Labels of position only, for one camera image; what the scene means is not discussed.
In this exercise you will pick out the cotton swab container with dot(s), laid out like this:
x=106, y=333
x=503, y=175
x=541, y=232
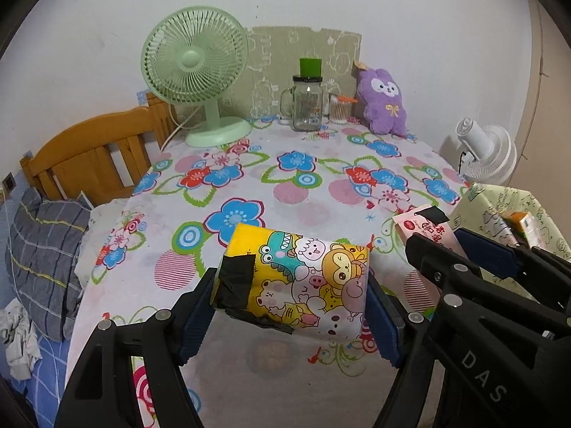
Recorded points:
x=341, y=111

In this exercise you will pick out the cartoon print storage box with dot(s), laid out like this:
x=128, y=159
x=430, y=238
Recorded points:
x=504, y=196

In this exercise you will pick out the white crumpled cloth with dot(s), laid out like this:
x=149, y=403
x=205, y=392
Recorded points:
x=20, y=343

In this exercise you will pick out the white sheet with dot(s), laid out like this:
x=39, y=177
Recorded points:
x=105, y=218

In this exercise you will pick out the green desk fan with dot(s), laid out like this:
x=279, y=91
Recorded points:
x=192, y=58

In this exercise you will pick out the orange paper tag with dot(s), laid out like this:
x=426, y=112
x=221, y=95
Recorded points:
x=360, y=64

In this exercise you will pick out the glass jar with green lid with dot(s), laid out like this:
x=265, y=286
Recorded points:
x=305, y=107

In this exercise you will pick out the blue paper scrap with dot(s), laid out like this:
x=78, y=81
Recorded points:
x=142, y=97

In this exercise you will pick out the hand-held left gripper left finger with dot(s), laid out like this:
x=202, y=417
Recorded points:
x=198, y=316

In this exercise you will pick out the yellow cartoon tissue pack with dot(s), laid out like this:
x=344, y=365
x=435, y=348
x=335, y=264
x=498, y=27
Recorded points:
x=303, y=276

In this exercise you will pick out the green patterned wall panel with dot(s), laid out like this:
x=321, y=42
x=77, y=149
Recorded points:
x=276, y=53

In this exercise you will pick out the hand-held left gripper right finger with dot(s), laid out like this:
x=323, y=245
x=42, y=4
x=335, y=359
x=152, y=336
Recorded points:
x=381, y=321

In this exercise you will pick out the floral tablecloth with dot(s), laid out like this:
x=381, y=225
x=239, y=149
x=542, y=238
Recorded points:
x=290, y=169

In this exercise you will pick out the wooden bed headboard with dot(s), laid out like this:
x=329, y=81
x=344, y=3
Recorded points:
x=89, y=142

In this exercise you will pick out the blue checked bedsheet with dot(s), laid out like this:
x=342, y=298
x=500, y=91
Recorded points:
x=49, y=365

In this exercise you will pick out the grey plaid pillow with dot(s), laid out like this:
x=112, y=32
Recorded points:
x=44, y=249

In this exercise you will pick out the purple plush bunny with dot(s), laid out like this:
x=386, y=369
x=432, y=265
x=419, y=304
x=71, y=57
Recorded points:
x=383, y=107

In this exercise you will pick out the beige door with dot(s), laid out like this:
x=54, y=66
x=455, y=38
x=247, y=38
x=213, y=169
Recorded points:
x=548, y=98

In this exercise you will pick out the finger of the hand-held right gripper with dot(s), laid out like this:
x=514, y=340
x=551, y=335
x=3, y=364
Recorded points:
x=486, y=254
x=428, y=258

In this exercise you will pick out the white clip fan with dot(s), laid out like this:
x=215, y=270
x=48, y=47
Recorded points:
x=495, y=151

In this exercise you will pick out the orange packet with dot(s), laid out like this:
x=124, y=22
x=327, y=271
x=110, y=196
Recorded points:
x=519, y=223

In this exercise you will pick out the pink snack packet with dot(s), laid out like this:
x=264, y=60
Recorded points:
x=419, y=227

